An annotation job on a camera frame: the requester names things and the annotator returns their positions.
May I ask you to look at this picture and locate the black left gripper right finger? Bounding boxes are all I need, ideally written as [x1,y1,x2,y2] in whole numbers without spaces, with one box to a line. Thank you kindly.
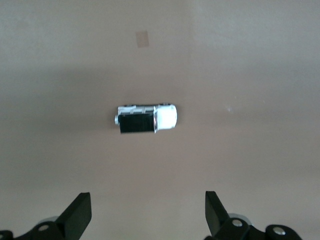
[204,190,301,240]

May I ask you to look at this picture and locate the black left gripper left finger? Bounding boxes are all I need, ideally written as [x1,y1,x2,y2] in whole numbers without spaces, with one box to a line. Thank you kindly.
[0,191,92,240]

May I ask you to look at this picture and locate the white jeep toy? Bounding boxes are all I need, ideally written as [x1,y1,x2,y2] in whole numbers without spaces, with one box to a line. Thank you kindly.
[113,101,179,136]

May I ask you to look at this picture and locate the brown tape patch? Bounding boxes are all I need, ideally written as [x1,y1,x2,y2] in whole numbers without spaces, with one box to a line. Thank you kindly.
[135,30,150,48]

